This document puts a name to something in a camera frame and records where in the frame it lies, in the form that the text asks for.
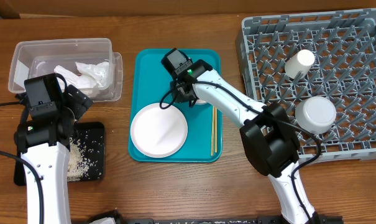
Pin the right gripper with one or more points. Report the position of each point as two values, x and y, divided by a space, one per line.
178 98

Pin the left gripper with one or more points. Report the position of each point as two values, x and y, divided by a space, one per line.
78 102

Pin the white napkin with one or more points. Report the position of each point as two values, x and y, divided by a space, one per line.
84 83
98 71

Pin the wooden chopstick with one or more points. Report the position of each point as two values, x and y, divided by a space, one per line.
215 130
212 131

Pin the large white plate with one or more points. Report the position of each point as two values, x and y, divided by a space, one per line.
158 133

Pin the pile of rice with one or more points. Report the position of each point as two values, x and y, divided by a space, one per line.
79 158

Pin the pale green cup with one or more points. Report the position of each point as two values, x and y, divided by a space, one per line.
299 64

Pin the grey green saucer bowl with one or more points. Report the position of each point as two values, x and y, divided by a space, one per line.
316 114

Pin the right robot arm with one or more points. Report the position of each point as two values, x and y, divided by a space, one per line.
269 139

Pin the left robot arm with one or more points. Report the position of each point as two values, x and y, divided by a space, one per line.
43 143

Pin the grey dishwasher rack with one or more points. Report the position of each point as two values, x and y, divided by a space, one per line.
344 71

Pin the teal serving tray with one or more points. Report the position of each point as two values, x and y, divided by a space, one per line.
151 82

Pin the clear plastic bin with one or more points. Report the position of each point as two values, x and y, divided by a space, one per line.
25 52

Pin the black plastic tray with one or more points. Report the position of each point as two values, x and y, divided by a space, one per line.
91 149

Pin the cardboard backdrop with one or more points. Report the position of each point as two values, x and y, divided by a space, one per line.
96 8

